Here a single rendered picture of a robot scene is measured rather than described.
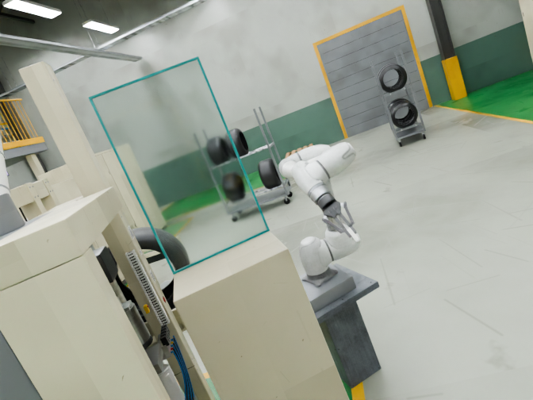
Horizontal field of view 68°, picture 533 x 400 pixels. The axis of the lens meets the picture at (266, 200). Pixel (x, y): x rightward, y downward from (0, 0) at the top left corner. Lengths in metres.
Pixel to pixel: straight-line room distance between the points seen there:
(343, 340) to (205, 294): 1.22
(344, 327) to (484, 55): 11.99
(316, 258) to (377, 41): 11.12
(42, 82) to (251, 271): 1.42
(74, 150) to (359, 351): 2.11
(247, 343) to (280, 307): 0.22
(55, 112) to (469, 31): 12.61
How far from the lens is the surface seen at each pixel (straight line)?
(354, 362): 2.85
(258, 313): 1.85
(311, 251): 2.48
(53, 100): 2.36
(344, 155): 1.74
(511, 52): 14.24
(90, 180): 2.32
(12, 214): 1.89
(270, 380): 2.02
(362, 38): 13.16
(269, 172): 7.58
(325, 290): 2.50
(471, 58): 13.84
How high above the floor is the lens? 1.88
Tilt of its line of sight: 12 degrees down
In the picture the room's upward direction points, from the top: 22 degrees counter-clockwise
